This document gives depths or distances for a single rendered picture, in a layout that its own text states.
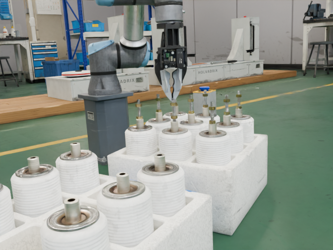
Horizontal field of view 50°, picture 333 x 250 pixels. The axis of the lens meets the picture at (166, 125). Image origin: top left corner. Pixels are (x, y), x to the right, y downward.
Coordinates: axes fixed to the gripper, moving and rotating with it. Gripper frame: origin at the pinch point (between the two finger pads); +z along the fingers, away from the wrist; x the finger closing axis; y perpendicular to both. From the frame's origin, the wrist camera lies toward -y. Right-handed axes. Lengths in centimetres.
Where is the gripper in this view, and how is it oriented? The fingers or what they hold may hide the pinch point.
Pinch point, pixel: (171, 96)
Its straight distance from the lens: 102.9
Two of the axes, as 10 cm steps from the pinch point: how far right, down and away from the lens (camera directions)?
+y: 1.4, 2.1, -9.7
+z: 0.5, 9.8, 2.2
